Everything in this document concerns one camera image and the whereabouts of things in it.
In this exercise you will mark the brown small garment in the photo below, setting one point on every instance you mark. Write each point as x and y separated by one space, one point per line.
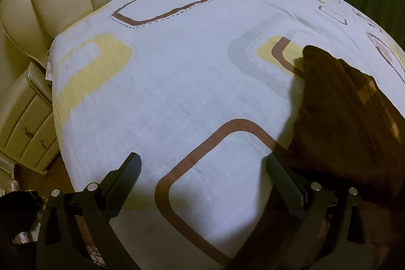
332 115

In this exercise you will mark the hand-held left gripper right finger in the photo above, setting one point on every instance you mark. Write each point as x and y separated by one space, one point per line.
284 188

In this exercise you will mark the white patterned bedsheet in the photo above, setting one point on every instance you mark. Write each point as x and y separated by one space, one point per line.
174 83

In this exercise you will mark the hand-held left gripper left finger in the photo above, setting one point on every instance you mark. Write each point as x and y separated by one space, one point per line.
127 174

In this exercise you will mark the cream nightstand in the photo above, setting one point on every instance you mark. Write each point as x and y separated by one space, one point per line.
28 127

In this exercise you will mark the dark cloth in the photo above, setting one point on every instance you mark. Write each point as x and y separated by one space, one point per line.
15 213

